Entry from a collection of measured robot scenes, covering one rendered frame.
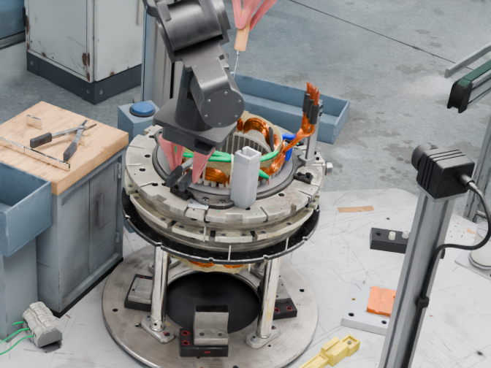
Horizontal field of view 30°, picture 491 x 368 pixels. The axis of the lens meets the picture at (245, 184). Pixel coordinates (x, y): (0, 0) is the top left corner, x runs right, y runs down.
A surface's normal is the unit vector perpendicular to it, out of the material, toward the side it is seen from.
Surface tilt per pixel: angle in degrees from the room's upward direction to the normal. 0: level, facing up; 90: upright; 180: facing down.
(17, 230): 90
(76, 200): 90
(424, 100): 0
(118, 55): 90
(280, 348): 0
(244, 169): 90
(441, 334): 0
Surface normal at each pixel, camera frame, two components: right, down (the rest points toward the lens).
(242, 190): -0.62, 0.37
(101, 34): 0.78, 0.41
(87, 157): 0.10, -0.83
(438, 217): 0.44, 0.52
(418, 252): -0.89, 0.17
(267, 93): -0.33, 0.49
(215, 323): 0.09, 0.55
